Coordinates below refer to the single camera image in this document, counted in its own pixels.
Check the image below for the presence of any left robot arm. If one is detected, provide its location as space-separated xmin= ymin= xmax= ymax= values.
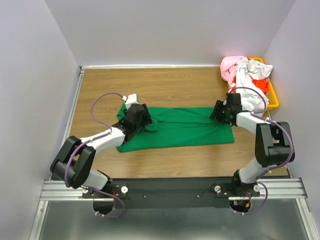
xmin=50 ymin=103 xmax=152 ymax=198

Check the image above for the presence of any orange t-shirt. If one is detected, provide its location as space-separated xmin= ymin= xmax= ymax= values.
xmin=252 ymin=78 xmax=270 ymax=95

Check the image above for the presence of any pink t-shirt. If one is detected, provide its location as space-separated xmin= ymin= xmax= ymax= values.
xmin=220 ymin=55 xmax=244 ymax=85

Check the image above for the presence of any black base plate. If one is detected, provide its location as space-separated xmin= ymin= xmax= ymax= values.
xmin=82 ymin=177 xmax=260 ymax=213

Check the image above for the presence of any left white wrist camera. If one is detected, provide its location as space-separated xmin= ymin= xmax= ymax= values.
xmin=121 ymin=93 xmax=139 ymax=110

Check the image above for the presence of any green t-shirt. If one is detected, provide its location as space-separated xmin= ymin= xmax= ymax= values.
xmin=116 ymin=107 xmax=235 ymax=153

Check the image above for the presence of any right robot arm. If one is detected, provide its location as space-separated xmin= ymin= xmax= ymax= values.
xmin=210 ymin=93 xmax=295 ymax=196

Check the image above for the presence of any yellow plastic bin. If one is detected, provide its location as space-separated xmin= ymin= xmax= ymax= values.
xmin=229 ymin=57 xmax=280 ymax=112

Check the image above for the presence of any white t-shirt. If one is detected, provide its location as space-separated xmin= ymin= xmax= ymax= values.
xmin=235 ymin=57 xmax=273 ymax=116

